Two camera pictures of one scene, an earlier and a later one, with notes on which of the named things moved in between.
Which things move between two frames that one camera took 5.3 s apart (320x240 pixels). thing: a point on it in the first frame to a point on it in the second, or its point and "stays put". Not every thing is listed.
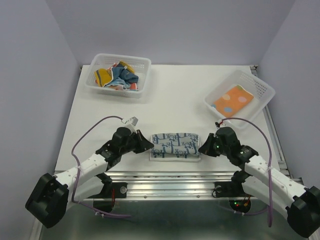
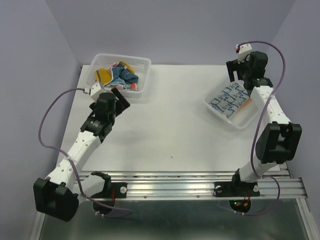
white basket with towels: (120, 75) stays put
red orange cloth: (133, 86) stays put
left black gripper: (143, 144) to (122, 103)
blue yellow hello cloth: (103, 76) stays put
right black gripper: (205, 147) to (233, 65)
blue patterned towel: (175, 147) to (231, 99)
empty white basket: (241, 95) stays put
